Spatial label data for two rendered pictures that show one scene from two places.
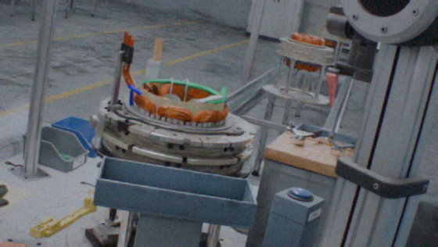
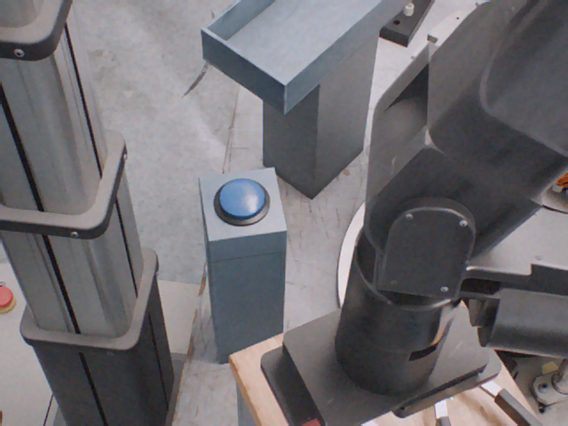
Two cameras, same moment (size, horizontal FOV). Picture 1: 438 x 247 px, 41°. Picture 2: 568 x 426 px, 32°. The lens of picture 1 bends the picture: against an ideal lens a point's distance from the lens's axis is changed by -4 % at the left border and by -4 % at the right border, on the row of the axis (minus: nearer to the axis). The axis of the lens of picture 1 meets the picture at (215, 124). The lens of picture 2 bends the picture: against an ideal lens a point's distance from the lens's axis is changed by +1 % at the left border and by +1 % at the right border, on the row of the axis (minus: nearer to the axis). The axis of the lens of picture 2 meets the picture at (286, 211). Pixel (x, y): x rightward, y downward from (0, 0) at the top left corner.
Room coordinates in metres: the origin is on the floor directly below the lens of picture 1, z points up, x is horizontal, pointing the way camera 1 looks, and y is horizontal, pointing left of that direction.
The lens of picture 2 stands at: (1.41, -0.49, 1.76)
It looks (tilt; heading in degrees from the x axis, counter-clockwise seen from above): 56 degrees down; 136
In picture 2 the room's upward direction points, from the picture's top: 2 degrees clockwise
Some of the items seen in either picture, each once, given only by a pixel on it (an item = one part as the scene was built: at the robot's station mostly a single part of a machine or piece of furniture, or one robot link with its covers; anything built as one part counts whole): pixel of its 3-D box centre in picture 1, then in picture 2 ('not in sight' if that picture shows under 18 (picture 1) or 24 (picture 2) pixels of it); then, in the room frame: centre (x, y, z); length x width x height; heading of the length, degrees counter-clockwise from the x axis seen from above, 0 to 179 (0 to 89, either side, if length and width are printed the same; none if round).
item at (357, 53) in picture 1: (361, 59); (390, 333); (1.28, -0.28, 1.28); 0.10 x 0.07 x 0.07; 73
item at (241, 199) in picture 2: (301, 192); (241, 198); (1.03, -0.18, 1.04); 0.04 x 0.04 x 0.01
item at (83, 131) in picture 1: (81, 136); not in sight; (1.80, 0.41, 0.82); 0.16 x 0.14 x 0.07; 79
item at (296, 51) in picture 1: (301, 69); not in sight; (3.43, -0.42, 0.94); 0.39 x 0.39 x 0.30
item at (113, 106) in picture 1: (118, 82); not in sight; (1.14, 0.20, 1.15); 0.03 x 0.02 x 0.12; 154
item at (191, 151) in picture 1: (174, 136); not in sight; (1.19, 0.08, 1.05); 0.29 x 0.29 x 0.06
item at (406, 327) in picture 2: (365, 30); (418, 280); (1.29, -0.27, 1.34); 0.07 x 0.06 x 0.07; 40
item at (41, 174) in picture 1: (30, 172); not in sight; (1.50, 0.47, 0.78); 0.09 x 0.09 x 0.01; 53
